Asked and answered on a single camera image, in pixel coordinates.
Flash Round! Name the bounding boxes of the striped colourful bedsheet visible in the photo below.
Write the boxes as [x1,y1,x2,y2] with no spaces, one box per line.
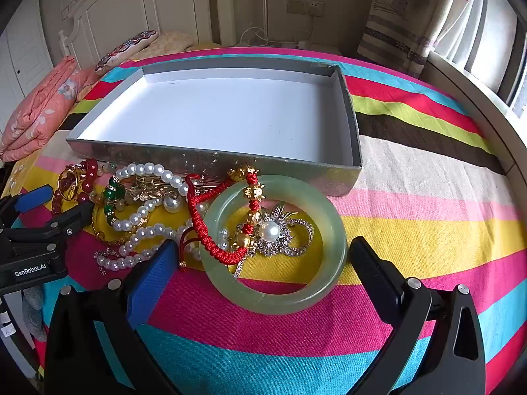
[0,47,519,395]

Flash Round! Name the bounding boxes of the silver cardboard tray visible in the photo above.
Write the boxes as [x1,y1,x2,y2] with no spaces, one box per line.
[66,58,363,197]

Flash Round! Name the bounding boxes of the large gold ring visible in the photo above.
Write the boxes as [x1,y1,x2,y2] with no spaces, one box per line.
[57,165,87,201]

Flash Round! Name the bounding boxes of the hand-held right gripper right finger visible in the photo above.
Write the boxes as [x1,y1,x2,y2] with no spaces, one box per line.
[349,236,486,395]

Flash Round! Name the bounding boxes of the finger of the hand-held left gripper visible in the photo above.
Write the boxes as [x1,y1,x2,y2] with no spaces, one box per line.
[0,185,53,228]
[0,201,97,256]

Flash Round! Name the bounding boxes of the green bead bracelet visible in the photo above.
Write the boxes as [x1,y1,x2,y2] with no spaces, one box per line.
[102,177,126,227]

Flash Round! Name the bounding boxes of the rhinestone pearl brooch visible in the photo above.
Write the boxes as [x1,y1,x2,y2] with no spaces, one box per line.
[233,201,316,276]

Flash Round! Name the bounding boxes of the pale yellow pillow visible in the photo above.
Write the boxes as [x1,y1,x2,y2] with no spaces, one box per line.
[136,32,196,60]

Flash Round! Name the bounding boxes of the striped printed curtain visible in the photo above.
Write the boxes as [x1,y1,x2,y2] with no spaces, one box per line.
[357,0,486,79]

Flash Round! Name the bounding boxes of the window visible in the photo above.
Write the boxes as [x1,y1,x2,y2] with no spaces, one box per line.
[432,0,527,120]

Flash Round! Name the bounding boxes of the pale green jade bangle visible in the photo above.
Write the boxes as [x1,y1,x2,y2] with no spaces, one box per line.
[199,175,347,315]

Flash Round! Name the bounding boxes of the white cable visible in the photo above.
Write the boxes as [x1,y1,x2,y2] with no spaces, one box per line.
[239,0,289,48]

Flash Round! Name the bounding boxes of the red braided bracelet gold beads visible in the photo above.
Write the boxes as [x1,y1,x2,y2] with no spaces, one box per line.
[184,165,262,266]

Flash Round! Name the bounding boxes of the gold bangle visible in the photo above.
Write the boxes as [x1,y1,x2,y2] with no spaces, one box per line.
[91,201,132,243]

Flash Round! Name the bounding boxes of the white wooden headboard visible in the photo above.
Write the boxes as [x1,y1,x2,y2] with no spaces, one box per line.
[58,0,223,68]

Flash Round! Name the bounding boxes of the embroidered dark pillow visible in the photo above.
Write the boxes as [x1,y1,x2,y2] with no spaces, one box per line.
[94,30,159,75]

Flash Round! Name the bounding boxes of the pastel bead bracelet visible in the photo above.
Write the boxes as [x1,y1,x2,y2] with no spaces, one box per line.
[94,162,128,215]

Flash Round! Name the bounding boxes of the beige wall socket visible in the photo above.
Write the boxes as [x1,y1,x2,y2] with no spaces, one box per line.
[286,0,324,17]

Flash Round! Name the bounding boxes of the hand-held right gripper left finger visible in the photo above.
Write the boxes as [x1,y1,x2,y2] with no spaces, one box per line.
[44,239,182,395]

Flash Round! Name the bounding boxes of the white wardrobe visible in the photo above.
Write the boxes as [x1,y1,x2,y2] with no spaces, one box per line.
[0,0,54,132]

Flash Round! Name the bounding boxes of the pink floral folded quilt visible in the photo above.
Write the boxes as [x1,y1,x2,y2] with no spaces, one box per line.
[0,55,101,163]

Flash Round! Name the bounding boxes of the white pearl necklace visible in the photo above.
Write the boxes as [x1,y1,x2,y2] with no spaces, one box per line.
[94,162,231,272]

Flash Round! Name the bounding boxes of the pile of clothes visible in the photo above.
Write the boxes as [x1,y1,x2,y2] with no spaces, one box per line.
[0,286,48,379]

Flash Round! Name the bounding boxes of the dark red bead bracelet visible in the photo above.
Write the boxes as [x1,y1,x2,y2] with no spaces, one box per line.
[51,160,101,217]

